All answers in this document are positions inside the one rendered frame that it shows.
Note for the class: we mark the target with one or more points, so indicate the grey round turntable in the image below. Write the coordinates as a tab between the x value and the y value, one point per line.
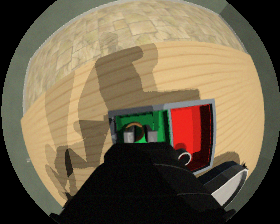
224	173

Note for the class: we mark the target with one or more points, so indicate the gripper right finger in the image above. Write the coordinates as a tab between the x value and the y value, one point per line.
150	135

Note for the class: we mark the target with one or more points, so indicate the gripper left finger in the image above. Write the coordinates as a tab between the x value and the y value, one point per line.
130	136

